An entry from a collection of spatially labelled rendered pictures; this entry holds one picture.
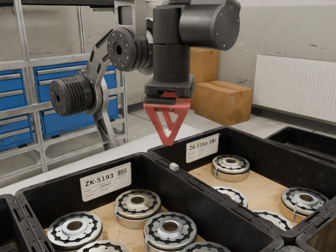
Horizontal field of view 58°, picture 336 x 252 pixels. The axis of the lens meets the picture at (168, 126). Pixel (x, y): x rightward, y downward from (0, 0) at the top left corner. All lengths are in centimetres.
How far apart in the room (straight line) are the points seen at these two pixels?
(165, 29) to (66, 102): 101
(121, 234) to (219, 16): 46
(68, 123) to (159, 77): 219
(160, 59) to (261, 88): 344
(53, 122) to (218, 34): 224
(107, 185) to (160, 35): 39
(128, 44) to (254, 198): 59
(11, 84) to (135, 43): 150
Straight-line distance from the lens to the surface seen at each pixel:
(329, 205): 62
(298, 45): 375
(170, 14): 44
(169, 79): 45
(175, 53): 44
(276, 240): 51
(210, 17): 39
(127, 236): 65
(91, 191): 70
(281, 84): 375
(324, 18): 366
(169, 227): 63
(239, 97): 360
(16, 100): 241
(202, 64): 393
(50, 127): 255
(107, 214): 71
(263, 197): 79
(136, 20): 102
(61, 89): 141
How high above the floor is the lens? 125
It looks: 21 degrees down
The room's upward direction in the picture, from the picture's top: straight up
